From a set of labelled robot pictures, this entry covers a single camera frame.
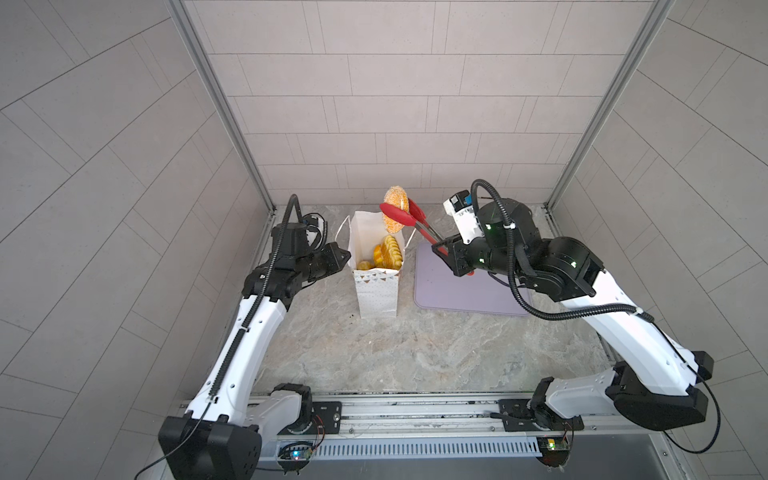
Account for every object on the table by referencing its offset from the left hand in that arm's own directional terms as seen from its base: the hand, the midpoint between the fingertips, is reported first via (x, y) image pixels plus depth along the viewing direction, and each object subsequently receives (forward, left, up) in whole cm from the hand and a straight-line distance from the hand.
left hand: (357, 250), depth 72 cm
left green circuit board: (-39, +11, -21) cm, 46 cm away
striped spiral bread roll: (+6, -7, -10) cm, 14 cm away
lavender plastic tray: (+3, -22, -25) cm, 34 cm away
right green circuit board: (-38, -46, -25) cm, 65 cm away
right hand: (-6, -18, +10) cm, 21 cm away
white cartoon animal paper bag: (-6, -5, -8) cm, 11 cm away
